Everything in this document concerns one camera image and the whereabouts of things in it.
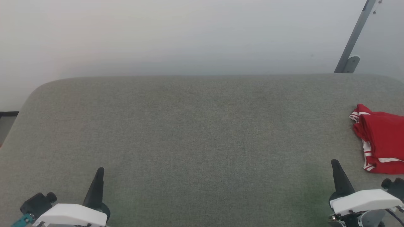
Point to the red Bulls basketball jersey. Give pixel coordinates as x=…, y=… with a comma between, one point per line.
x=383, y=138

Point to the black framed panel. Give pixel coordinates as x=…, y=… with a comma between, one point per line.
x=9, y=113

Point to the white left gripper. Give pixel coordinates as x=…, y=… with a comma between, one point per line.
x=71, y=216

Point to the grey metal wall bracket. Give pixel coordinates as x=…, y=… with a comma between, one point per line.
x=351, y=64

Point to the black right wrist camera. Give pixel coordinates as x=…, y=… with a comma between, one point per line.
x=394, y=187

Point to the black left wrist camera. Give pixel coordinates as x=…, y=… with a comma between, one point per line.
x=36, y=203

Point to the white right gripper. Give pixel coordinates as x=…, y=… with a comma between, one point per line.
x=363, y=201

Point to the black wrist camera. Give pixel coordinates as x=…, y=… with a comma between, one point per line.
x=394, y=187
x=36, y=203

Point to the grey fabric sofa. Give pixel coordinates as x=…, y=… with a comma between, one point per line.
x=189, y=135

